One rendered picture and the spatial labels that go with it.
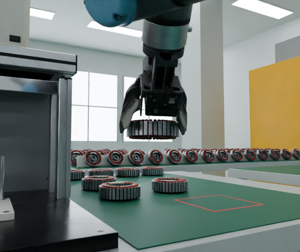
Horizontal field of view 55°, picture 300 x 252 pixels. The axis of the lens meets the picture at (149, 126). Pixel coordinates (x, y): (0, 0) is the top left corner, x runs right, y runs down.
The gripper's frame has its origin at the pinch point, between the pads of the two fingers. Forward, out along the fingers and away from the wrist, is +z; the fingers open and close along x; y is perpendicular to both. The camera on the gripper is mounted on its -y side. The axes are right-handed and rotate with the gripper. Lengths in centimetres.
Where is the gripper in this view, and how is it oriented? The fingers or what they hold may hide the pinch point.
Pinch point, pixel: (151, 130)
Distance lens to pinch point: 62.8
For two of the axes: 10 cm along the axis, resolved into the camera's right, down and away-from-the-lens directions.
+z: -0.9, 8.0, 5.9
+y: 0.6, 6.0, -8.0
